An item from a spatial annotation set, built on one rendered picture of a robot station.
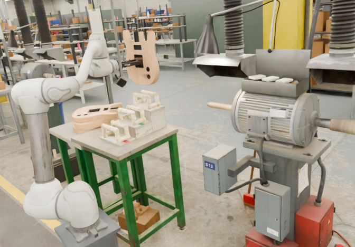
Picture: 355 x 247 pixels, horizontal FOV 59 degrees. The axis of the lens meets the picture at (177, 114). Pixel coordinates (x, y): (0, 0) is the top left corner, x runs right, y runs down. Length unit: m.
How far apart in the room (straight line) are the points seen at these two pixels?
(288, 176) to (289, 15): 1.28
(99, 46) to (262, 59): 1.04
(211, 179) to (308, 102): 0.58
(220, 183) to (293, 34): 1.35
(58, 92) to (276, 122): 1.05
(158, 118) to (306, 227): 1.28
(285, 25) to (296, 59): 0.91
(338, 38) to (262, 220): 0.92
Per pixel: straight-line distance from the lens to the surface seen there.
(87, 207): 1.76
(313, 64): 1.47
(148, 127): 2.35
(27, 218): 3.53
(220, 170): 1.52
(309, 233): 1.75
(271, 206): 1.64
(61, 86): 1.65
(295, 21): 2.47
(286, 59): 1.64
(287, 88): 1.50
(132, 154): 2.15
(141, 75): 2.40
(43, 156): 1.80
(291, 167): 1.60
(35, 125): 1.77
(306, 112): 1.50
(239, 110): 1.62
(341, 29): 1.49
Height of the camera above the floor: 1.80
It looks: 18 degrees down
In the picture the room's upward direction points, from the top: 6 degrees counter-clockwise
